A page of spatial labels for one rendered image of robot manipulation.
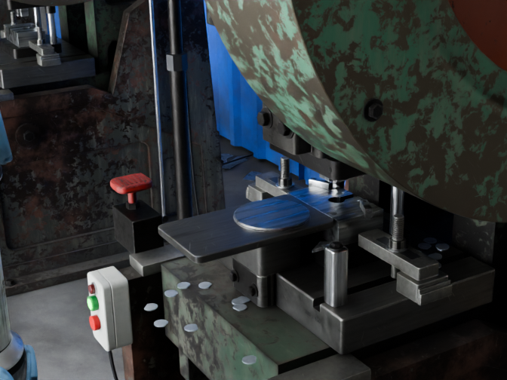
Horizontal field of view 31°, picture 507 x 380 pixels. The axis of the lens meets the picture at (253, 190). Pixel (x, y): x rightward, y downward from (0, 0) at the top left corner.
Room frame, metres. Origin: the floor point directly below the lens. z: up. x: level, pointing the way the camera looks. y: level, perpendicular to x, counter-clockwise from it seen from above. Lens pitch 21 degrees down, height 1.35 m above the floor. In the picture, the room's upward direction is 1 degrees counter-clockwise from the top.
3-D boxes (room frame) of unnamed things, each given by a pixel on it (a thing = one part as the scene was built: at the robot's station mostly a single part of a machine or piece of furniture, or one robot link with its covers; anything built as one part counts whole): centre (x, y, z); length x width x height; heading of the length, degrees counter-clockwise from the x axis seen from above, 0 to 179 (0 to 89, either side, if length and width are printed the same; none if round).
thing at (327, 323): (1.39, -0.14, 0.68); 0.45 x 0.30 x 0.06; 30
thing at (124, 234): (1.54, 0.22, 0.62); 0.10 x 0.06 x 0.20; 30
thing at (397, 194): (1.35, -0.23, 0.81); 0.02 x 0.02 x 0.14
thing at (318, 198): (1.39, -0.13, 0.76); 0.15 x 0.09 x 0.05; 30
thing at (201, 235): (1.30, 0.01, 0.72); 0.25 x 0.14 x 0.14; 120
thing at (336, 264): (1.18, -0.12, 0.75); 0.03 x 0.03 x 0.10; 30
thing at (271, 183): (1.54, -0.05, 0.76); 0.17 x 0.06 x 0.10; 30
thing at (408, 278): (1.25, -0.22, 0.76); 0.17 x 0.06 x 0.10; 30
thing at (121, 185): (1.56, 0.23, 0.72); 0.07 x 0.06 x 0.08; 120
